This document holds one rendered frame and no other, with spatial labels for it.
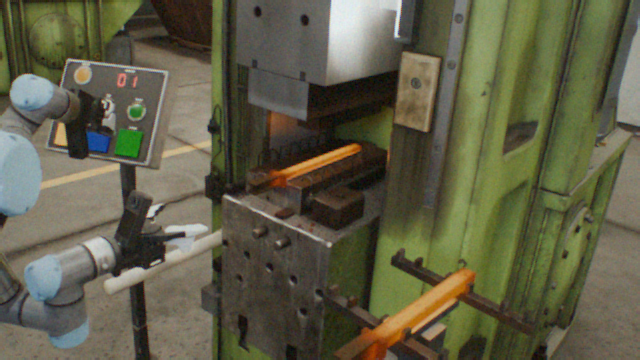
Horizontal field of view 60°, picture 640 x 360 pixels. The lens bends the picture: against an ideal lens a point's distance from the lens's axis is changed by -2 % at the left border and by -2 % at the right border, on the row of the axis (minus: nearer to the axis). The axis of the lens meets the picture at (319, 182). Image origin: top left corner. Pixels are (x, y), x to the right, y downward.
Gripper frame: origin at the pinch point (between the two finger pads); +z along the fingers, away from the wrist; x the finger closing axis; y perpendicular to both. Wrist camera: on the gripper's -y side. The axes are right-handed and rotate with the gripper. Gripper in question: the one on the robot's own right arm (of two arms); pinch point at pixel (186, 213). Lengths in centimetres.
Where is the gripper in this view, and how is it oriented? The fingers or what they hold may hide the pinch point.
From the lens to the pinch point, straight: 127.8
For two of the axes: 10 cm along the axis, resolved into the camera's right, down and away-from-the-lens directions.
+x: 7.8, 3.0, -5.5
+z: 6.3, -2.7, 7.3
